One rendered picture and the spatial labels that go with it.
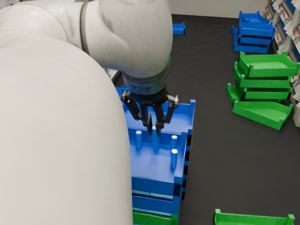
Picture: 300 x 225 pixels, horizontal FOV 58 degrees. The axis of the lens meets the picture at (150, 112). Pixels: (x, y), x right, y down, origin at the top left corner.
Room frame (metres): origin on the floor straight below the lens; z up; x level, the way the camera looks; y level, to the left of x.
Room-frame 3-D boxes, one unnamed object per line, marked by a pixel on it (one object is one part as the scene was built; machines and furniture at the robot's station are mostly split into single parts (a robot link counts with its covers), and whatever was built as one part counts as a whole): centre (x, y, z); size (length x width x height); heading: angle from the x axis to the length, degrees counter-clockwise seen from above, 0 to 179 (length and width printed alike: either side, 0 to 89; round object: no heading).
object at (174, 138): (0.63, -0.07, 0.44); 0.02 x 0.02 x 0.06
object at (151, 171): (0.59, 0.05, 0.44); 0.30 x 0.20 x 0.08; 79
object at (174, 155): (0.57, -0.07, 0.44); 0.02 x 0.02 x 0.06
